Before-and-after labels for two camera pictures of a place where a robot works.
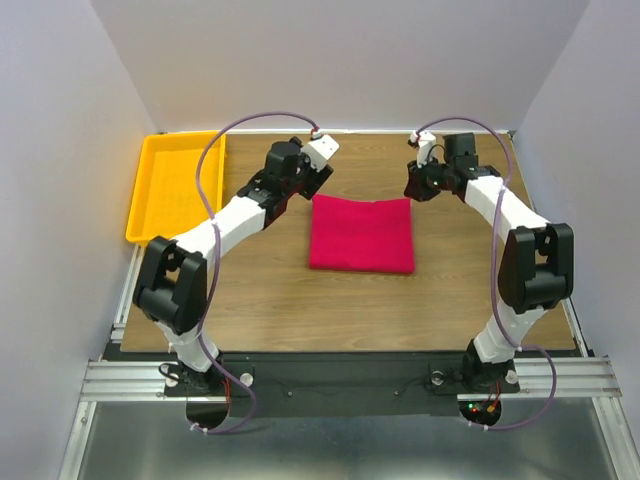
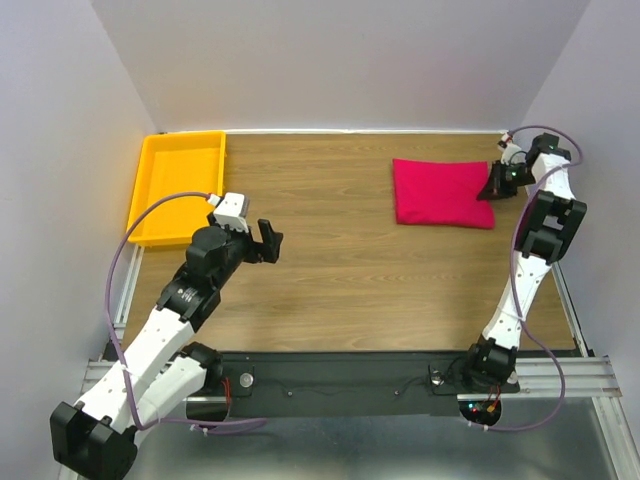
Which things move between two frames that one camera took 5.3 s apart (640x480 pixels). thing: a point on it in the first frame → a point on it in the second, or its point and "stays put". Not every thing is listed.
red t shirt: x=361 y=235 → x=441 y=193
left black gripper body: x=308 y=179 → x=242 y=248
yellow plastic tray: x=167 y=200 stays put
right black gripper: x=414 y=187 → x=495 y=187
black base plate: x=345 y=384 stays put
